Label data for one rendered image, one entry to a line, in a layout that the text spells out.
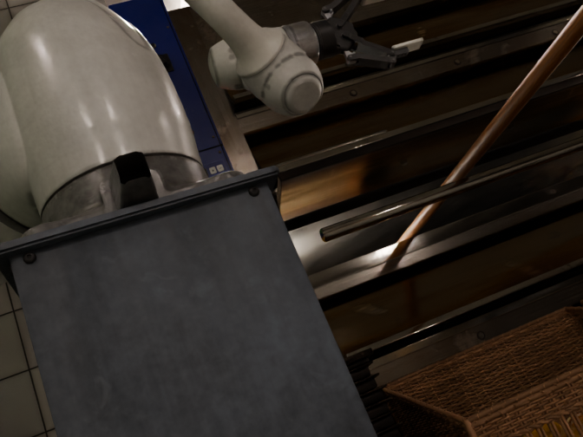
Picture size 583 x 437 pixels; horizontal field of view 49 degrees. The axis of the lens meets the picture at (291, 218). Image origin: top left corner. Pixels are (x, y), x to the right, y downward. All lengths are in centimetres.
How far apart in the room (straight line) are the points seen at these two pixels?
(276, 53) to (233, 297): 66
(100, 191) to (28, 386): 116
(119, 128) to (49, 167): 7
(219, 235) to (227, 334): 8
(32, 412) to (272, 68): 98
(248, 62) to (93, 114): 55
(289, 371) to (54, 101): 30
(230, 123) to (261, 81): 77
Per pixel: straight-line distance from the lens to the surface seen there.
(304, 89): 106
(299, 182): 164
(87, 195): 54
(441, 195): 141
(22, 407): 165
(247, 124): 184
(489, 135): 131
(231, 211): 50
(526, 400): 121
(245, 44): 108
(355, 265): 170
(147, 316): 47
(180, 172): 55
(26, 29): 65
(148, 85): 60
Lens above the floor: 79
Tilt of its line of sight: 19 degrees up
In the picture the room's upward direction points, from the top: 24 degrees counter-clockwise
